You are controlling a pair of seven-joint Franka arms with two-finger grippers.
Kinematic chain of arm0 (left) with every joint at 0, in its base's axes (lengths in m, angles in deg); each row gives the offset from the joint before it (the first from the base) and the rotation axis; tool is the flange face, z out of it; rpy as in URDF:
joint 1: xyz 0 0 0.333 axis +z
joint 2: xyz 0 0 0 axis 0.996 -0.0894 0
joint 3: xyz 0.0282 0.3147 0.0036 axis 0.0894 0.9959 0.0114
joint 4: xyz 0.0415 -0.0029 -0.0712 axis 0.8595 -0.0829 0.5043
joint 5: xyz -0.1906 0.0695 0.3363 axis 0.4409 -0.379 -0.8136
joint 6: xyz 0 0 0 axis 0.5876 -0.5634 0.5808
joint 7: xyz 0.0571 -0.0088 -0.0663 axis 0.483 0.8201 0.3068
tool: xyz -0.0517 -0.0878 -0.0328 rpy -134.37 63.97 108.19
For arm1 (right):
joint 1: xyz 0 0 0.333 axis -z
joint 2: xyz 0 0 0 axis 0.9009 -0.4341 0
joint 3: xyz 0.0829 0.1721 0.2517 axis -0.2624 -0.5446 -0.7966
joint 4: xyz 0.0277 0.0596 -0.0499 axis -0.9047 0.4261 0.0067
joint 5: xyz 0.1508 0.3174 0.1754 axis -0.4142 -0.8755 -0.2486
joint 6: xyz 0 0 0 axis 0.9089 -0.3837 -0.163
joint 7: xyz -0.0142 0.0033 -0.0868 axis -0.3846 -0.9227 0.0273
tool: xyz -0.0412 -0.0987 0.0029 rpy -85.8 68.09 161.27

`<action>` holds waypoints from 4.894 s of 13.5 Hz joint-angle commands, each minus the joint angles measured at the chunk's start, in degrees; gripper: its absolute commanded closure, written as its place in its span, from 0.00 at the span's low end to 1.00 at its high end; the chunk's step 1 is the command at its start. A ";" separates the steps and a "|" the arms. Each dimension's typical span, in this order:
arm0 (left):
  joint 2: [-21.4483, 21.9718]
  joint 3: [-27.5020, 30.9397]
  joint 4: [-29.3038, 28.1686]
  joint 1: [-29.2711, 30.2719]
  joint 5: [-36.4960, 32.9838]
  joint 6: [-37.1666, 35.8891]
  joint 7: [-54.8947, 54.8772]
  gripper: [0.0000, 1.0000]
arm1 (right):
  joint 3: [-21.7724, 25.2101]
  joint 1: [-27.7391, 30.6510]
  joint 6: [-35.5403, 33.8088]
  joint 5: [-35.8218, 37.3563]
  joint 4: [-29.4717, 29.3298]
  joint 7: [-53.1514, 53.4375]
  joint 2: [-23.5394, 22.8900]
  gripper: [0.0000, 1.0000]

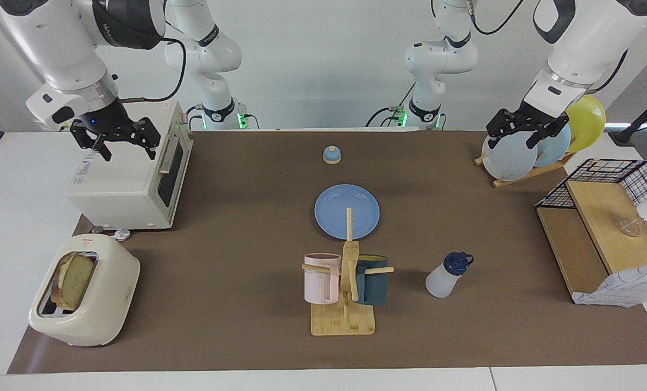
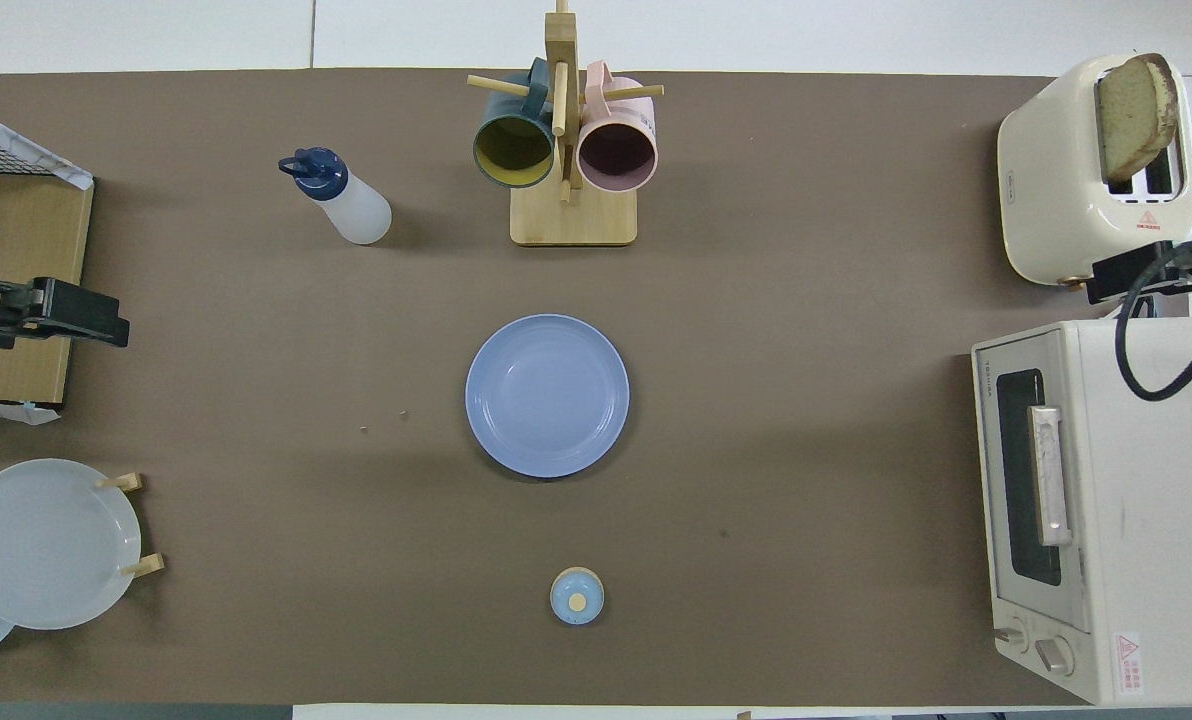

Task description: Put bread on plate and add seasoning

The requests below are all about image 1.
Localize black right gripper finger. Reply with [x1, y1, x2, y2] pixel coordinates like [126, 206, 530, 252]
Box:
[71, 124, 112, 162]
[134, 117, 161, 161]

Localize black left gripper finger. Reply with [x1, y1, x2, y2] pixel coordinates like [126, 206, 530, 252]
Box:
[526, 115, 571, 150]
[486, 109, 514, 150]

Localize toasted bread slice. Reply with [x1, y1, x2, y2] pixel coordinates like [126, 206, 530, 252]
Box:
[50, 253, 97, 311]

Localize seasoning bottle with blue cap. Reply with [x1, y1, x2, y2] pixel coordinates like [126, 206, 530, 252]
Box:
[425, 251, 474, 298]

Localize light blue plate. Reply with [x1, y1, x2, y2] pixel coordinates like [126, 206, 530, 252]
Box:
[532, 124, 572, 167]

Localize yellow plate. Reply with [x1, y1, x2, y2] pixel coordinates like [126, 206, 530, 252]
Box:
[565, 96, 606, 154]

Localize pale grey plate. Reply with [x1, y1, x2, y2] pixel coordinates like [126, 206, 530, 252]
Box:
[481, 133, 538, 181]

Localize blue round plate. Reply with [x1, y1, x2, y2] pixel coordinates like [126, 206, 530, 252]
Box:
[314, 184, 380, 241]

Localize wooden dish rack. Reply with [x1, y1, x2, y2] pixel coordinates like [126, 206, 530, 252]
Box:
[474, 151, 576, 188]

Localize white toaster oven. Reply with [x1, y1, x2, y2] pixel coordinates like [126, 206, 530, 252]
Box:
[66, 100, 194, 230]

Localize wooden shelf box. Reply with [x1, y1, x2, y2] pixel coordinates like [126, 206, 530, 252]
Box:
[536, 180, 647, 297]

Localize clear glass piece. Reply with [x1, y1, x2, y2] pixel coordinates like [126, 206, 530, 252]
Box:
[619, 216, 645, 237]

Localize cream two-slot toaster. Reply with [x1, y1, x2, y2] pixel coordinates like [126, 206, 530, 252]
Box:
[28, 234, 141, 347]

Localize white checked cloth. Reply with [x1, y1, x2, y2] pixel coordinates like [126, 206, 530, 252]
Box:
[572, 264, 647, 308]

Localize brown table mat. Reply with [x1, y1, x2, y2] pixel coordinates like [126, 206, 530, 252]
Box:
[7, 130, 647, 374]

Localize teal mug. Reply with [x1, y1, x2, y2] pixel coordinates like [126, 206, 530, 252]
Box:
[355, 255, 389, 306]

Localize pink ribbed mug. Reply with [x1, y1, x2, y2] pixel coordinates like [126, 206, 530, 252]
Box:
[303, 253, 341, 305]

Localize wooden mug tree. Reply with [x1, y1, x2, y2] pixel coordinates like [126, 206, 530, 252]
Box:
[302, 207, 395, 336]

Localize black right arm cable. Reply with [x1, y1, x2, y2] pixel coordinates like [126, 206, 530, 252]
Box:
[120, 37, 187, 104]

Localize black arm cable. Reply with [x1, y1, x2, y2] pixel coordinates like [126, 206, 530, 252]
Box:
[467, 0, 528, 36]
[120, 37, 187, 104]

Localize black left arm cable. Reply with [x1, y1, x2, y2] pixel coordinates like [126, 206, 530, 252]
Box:
[467, 0, 528, 36]

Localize black wire basket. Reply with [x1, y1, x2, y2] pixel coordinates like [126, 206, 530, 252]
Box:
[535, 159, 647, 258]

